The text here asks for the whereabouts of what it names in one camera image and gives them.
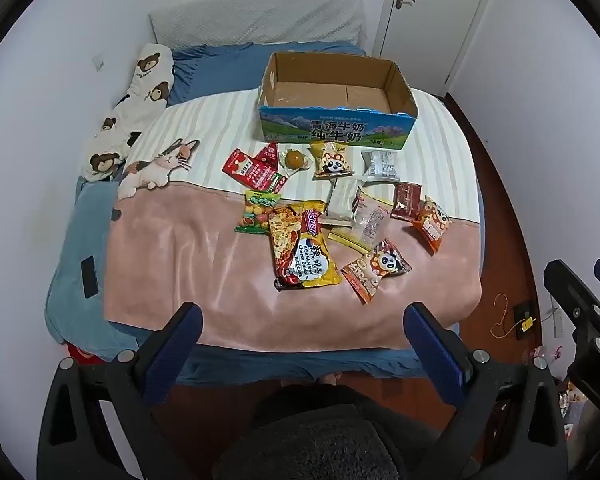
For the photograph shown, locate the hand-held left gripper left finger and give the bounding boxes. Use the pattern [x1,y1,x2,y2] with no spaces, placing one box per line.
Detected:
[36,301,204,480]

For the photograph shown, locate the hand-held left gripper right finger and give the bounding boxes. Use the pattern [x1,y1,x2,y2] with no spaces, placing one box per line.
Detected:
[403,301,569,480]

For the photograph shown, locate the orange panda snack packet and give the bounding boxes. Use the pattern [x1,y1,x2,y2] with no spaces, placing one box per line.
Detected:
[412,196,453,253]
[340,239,412,305]

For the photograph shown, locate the clear snack packet red print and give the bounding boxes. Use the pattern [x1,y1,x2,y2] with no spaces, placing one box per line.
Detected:
[352,187,393,251]

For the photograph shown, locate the thin yellow snack packet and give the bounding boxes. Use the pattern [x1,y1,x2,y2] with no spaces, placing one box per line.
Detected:
[328,226,373,255]

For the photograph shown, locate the brown snack packet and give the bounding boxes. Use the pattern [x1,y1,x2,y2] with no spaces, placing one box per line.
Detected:
[391,182,423,222]

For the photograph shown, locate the green snack packet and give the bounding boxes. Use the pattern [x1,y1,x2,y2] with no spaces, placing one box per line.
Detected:
[235,190,282,235]

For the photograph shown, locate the large yellow noodle packet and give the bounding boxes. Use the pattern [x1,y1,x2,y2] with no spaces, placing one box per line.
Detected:
[268,201,342,291]

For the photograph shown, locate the white snack packet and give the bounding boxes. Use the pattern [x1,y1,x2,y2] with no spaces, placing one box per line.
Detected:
[326,180,363,226]

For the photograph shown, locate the grey snack packet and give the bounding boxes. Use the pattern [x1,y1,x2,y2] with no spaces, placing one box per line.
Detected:
[361,149,401,181]

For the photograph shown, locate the red long snack packet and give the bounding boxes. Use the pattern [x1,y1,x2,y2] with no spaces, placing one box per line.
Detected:
[222,147,287,195]

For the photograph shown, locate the yellow panda snack packet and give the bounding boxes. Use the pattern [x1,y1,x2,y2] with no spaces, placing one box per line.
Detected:
[308,141,355,178]

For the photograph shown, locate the red triangular snack packet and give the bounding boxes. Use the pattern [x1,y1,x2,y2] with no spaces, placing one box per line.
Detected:
[252,142,280,166]

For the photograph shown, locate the blue printed cardboard box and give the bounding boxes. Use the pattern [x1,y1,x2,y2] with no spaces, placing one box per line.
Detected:
[256,51,420,152]

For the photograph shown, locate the white power strip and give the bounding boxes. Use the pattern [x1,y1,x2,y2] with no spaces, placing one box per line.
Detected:
[550,297,568,338]

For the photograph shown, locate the pink toy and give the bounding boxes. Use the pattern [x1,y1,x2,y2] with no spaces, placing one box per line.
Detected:
[522,345,566,368]

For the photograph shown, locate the cat print striped blanket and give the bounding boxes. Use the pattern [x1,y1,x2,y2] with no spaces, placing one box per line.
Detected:
[102,87,483,353]

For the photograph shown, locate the red cloth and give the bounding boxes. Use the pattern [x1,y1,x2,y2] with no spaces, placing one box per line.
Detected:
[62,342,106,363]

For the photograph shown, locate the person's foot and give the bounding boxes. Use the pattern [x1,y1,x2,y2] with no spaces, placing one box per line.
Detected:
[280,371,343,388]

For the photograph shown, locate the blue bed sheet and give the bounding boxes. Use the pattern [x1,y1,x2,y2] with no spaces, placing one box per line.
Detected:
[177,344,431,382]

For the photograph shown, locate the black phone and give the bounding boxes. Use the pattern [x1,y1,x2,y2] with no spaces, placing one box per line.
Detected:
[80,256,100,300]

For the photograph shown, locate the dark fleece pants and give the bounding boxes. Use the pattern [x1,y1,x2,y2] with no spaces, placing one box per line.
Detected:
[215,385,401,480]

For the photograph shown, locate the light blue blanket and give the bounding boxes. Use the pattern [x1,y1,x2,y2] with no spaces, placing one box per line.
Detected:
[45,177,148,347]

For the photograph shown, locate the bear print pillow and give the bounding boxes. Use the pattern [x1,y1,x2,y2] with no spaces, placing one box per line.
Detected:
[77,42,176,182]

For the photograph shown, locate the blue pillow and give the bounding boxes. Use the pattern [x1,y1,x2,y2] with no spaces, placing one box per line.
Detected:
[167,42,368,107]

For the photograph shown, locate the white door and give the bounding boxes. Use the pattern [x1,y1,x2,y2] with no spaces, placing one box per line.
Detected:
[375,0,496,96]

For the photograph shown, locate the white pillow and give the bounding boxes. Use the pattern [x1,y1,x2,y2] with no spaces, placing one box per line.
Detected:
[148,0,368,56]

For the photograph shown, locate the black wall outlet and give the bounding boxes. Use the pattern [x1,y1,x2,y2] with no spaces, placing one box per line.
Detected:
[512,300,538,341]

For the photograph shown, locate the orange cable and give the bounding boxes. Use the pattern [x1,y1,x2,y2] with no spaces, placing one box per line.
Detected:
[490,294,523,338]

